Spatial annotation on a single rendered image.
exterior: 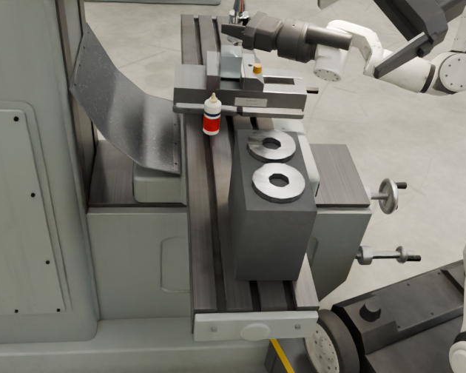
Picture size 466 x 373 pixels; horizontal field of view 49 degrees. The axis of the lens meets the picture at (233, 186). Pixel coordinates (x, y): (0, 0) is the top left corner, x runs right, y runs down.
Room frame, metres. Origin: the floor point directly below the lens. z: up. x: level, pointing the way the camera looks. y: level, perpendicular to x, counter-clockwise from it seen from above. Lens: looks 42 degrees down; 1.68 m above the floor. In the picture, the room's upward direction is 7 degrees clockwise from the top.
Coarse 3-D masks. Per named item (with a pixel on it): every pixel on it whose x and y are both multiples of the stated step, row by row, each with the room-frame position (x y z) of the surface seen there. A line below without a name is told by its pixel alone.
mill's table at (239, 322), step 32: (192, 32) 1.56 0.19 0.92; (192, 64) 1.35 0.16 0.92; (192, 128) 1.04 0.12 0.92; (224, 128) 1.06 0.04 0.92; (256, 128) 1.11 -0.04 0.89; (192, 160) 0.92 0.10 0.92; (224, 160) 0.93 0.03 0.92; (192, 192) 0.81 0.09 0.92; (224, 192) 0.82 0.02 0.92; (192, 224) 0.71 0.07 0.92; (224, 224) 0.72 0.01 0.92; (192, 256) 0.63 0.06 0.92; (224, 256) 0.64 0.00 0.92; (192, 288) 0.56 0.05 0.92; (224, 288) 0.57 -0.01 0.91; (256, 288) 0.59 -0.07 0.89; (288, 288) 0.60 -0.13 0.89; (192, 320) 0.51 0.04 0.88; (224, 320) 0.51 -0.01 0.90; (256, 320) 0.52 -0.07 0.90; (288, 320) 0.53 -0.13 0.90
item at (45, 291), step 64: (0, 0) 0.86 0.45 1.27; (64, 0) 1.00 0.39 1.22; (0, 64) 0.85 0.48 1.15; (64, 64) 0.91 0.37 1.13; (0, 128) 0.83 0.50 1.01; (64, 128) 0.89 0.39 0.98; (0, 192) 0.82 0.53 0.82; (64, 192) 0.87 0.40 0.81; (0, 256) 0.81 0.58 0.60; (64, 256) 0.85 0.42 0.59; (0, 320) 0.80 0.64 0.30; (64, 320) 0.83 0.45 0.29
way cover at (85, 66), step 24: (96, 48) 1.18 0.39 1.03; (96, 72) 1.09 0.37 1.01; (120, 72) 1.23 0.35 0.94; (96, 96) 1.01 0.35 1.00; (120, 96) 1.12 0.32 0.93; (144, 96) 1.22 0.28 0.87; (96, 120) 0.93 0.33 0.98; (120, 120) 1.03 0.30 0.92; (144, 120) 1.11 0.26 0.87; (168, 120) 1.15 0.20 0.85; (144, 144) 1.01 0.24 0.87; (168, 144) 1.05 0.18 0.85; (168, 168) 0.95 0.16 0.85
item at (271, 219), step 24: (240, 144) 0.75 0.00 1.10; (264, 144) 0.76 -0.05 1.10; (288, 144) 0.76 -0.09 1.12; (240, 168) 0.69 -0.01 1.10; (264, 168) 0.68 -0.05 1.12; (288, 168) 0.69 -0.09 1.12; (240, 192) 0.65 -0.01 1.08; (264, 192) 0.62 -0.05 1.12; (288, 192) 0.62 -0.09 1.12; (312, 192) 0.65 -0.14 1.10; (240, 216) 0.62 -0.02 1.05; (264, 216) 0.59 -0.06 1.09; (288, 216) 0.60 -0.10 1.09; (312, 216) 0.60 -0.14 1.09; (240, 240) 0.59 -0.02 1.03; (264, 240) 0.59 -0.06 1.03; (288, 240) 0.60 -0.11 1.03; (240, 264) 0.59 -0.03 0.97; (264, 264) 0.59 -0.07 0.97; (288, 264) 0.60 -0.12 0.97
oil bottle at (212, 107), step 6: (210, 102) 1.03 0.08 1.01; (216, 102) 1.03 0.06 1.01; (204, 108) 1.03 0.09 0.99; (210, 108) 1.02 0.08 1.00; (216, 108) 1.02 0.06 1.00; (204, 114) 1.03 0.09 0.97; (210, 114) 1.02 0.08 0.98; (216, 114) 1.02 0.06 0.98; (204, 120) 1.03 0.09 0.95; (210, 120) 1.02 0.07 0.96; (216, 120) 1.02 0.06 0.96; (204, 126) 1.03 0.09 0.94; (210, 126) 1.02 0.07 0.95; (216, 126) 1.02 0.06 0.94; (210, 132) 1.02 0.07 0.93; (216, 132) 1.03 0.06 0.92
